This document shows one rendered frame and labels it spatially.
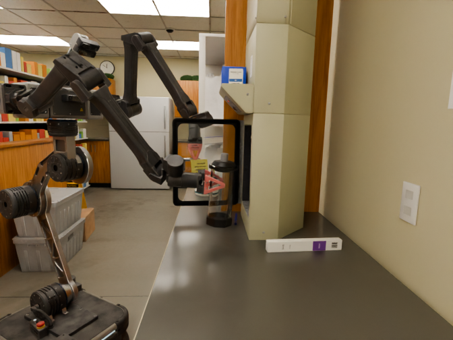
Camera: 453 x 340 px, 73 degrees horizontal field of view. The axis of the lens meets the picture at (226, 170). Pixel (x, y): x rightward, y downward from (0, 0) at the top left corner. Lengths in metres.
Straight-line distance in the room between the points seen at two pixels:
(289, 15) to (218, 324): 0.97
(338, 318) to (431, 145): 0.50
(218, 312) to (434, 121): 0.73
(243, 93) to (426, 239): 0.70
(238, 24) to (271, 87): 0.49
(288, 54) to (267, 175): 0.42
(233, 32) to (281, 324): 1.20
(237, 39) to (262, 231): 0.86
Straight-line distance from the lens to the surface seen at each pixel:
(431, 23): 1.05
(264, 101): 1.10
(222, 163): 1.08
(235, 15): 1.53
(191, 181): 1.10
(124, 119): 1.09
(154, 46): 1.54
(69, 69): 1.09
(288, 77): 1.14
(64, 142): 1.72
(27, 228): 3.23
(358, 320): 0.83
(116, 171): 6.32
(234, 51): 1.49
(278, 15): 1.17
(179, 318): 0.77
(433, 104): 0.98
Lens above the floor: 1.38
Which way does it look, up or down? 9 degrees down
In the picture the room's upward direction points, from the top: 1 degrees clockwise
